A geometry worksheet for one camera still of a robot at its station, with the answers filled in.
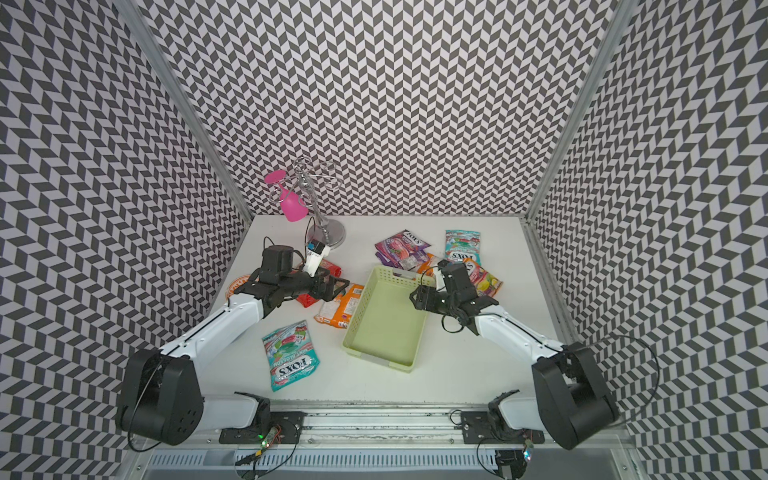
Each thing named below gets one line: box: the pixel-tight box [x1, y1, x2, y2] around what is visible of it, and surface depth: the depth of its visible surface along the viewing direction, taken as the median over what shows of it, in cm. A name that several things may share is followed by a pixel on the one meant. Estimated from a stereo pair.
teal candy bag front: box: [261, 320, 321, 392], surface depth 84 cm
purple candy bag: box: [374, 229, 432, 271], surface depth 107 cm
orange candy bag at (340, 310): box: [314, 283, 365, 329], surface depth 93 cm
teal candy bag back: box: [444, 229, 482, 266], surface depth 110 cm
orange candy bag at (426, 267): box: [416, 253, 434, 277], surface depth 104 cm
